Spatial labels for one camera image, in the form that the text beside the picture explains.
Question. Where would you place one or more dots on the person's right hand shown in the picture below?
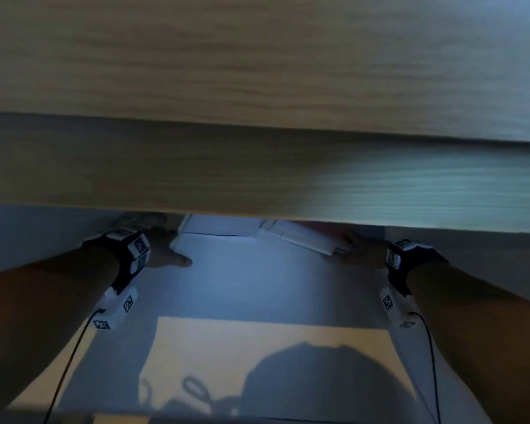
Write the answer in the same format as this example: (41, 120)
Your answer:
(366, 253)

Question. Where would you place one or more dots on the person's left hand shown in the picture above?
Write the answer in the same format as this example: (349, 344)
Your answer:
(168, 256)

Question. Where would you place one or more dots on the person's right forearm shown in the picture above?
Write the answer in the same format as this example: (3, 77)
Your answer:
(481, 331)

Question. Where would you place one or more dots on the person's left forearm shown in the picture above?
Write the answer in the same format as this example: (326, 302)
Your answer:
(39, 313)

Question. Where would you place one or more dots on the black marker wristband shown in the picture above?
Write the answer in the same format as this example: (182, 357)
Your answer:
(123, 264)
(413, 264)

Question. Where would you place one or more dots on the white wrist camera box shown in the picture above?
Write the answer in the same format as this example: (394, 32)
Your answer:
(395, 306)
(115, 309)

